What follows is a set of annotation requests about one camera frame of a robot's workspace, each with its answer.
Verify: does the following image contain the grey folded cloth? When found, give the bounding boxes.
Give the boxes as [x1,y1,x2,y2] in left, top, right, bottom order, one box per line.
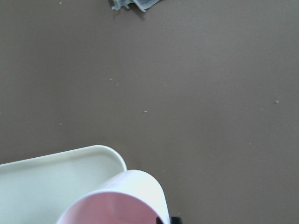
[111,0,160,12]

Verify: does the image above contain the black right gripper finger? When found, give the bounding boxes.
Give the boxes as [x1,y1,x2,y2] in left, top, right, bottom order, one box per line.
[171,217,182,224]

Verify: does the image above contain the pink plastic cup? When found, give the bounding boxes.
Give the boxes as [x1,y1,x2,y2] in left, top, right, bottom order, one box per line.
[57,170,171,224]

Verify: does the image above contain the beige rabbit serving tray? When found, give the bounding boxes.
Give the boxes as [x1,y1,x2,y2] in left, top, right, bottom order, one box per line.
[0,145,127,224]

